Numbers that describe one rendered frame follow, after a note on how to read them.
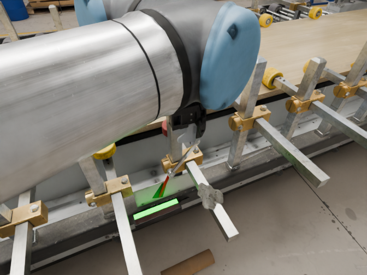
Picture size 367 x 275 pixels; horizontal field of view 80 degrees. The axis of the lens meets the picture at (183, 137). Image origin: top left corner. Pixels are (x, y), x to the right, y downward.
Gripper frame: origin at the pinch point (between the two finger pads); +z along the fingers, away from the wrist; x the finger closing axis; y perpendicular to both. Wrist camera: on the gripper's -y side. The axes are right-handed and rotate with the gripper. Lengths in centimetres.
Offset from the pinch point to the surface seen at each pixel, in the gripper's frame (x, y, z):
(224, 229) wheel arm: 18.9, -0.2, 15.2
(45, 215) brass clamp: -6.6, 43.5, 19.1
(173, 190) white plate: -5.4, 4.7, 28.5
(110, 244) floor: -29, 40, 101
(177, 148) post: -6.1, 2.3, 8.0
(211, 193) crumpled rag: 8.9, -1.6, 13.8
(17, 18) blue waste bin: -568, 137, 96
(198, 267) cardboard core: 5, -4, 94
